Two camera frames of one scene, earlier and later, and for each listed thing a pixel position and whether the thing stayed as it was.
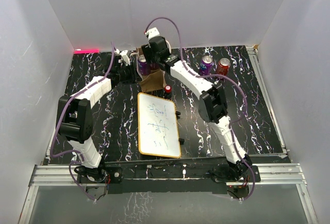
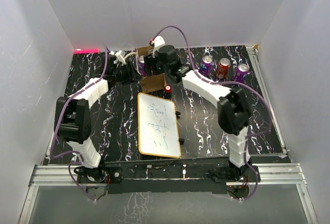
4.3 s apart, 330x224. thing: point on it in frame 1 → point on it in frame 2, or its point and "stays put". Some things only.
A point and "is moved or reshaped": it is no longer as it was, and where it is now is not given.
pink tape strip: (91, 51) stays put
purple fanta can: (205, 65) stays put
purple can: (154, 66) is moved or reshaped
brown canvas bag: (155, 81) stays put
